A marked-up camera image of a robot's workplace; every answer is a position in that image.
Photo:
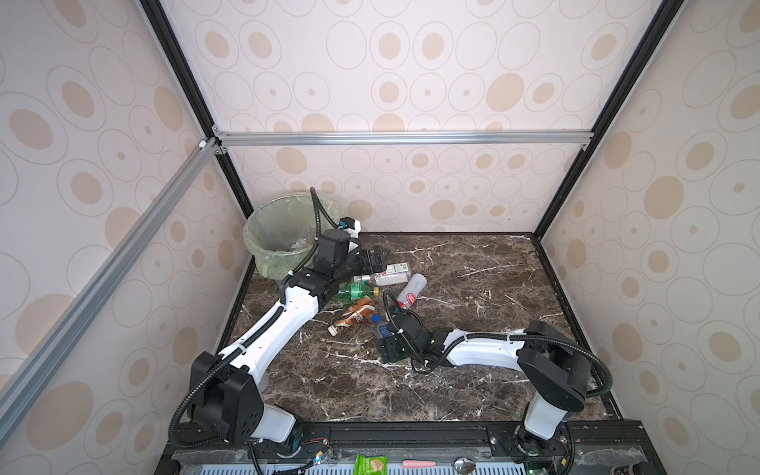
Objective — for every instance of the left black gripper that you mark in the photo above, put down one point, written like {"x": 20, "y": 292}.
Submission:
{"x": 370, "y": 265}

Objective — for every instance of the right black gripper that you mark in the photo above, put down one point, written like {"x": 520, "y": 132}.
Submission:
{"x": 394, "y": 331}

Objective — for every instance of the white milky bottle red label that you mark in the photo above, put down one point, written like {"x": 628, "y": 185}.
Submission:
{"x": 412, "y": 291}

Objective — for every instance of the brown coffee bottle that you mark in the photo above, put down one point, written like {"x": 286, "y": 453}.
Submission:
{"x": 361, "y": 311}

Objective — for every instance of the small blue label water bottle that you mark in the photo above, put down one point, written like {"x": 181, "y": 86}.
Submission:
{"x": 379, "y": 325}

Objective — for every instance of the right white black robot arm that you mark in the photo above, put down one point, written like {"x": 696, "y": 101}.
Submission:
{"x": 563, "y": 374}

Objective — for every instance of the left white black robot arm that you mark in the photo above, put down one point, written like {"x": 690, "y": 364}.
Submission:
{"x": 224, "y": 396}

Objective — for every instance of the green bin with plastic liner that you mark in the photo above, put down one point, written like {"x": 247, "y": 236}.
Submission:
{"x": 282, "y": 232}

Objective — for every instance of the clear bottle red green label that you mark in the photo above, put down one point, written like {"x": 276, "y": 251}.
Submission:
{"x": 396, "y": 273}

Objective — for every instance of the green Sprite bottle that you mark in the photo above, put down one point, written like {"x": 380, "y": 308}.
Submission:
{"x": 354, "y": 292}

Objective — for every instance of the green snack packet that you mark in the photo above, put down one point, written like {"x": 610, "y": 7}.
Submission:
{"x": 370, "y": 465}

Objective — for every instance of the metal spoon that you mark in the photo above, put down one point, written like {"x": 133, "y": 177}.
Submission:
{"x": 464, "y": 466}

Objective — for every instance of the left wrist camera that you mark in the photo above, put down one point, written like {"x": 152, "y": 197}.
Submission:
{"x": 351, "y": 226}

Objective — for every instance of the pink handled tool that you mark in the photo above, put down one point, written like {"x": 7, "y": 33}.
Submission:
{"x": 419, "y": 464}

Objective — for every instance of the black base frame rail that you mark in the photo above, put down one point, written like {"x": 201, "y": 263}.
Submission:
{"x": 605, "y": 447}

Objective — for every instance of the horizontal aluminium rail back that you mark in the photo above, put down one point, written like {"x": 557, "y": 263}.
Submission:
{"x": 435, "y": 138}

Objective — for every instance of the diagonal aluminium rail left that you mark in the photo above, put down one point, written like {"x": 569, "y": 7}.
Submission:
{"x": 36, "y": 373}

